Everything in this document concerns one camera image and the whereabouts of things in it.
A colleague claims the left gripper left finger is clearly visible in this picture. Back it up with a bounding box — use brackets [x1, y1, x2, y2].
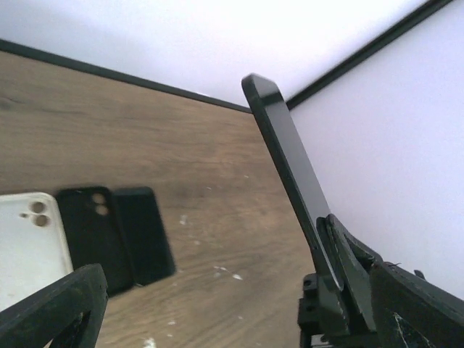
[1, 264, 108, 347]

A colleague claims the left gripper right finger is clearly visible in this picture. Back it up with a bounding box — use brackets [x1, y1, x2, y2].
[297, 214, 463, 347]

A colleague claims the black phone case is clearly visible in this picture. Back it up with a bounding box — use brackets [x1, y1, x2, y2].
[55, 186, 135, 296]

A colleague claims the black phone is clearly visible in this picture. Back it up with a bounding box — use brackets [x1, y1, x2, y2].
[241, 74, 344, 291]
[114, 186, 176, 286]

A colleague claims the black enclosure frame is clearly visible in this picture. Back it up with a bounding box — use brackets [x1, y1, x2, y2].
[1, 1, 442, 107]

